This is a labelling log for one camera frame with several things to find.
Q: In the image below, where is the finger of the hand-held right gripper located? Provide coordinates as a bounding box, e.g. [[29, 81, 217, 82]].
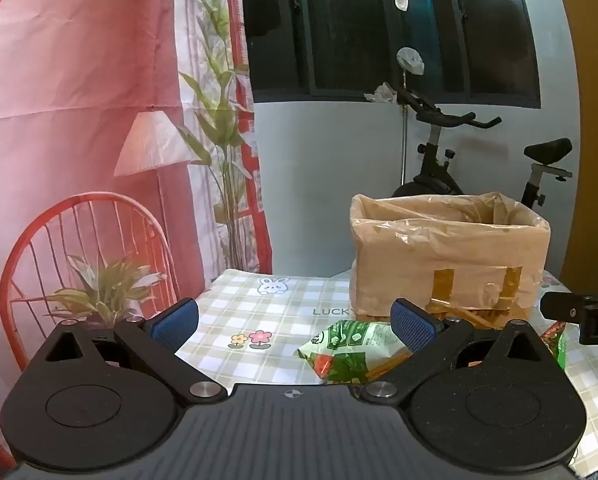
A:
[[539, 290, 598, 346]]

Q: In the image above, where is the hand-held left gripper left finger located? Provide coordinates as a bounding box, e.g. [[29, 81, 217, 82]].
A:
[[26, 297, 228, 404]]

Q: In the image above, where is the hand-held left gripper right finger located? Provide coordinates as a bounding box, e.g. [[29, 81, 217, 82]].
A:
[[356, 298, 561, 404]]

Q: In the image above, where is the brown cardboard box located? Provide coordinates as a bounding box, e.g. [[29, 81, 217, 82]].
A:
[[350, 192, 551, 330]]

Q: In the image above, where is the clear plastic bag liner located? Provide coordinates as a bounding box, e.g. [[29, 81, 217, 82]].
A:
[[350, 192, 551, 321]]

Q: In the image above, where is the green red snack packet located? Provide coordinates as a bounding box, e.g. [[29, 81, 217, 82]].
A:
[[540, 320, 571, 372]]

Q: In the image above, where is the checkered tablecloth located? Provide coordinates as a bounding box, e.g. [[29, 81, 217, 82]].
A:
[[174, 269, 598, 478]]

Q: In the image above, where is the black exercise bike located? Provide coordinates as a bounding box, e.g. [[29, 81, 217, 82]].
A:
[[389, 82, 575, 211]]

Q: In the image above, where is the thin metal pole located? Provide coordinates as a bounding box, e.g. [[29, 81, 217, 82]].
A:
[[400, 72, 409, 186]]

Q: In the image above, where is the white crumpled tissue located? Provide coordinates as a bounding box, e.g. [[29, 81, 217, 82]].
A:
[[364, 82, 398, 104]]

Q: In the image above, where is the white plastic bag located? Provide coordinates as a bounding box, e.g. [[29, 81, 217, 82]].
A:
[[396, 47, 425, 76]]

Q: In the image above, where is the dark window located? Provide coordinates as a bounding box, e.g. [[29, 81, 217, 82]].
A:
[[240, 0, 540, 110]]

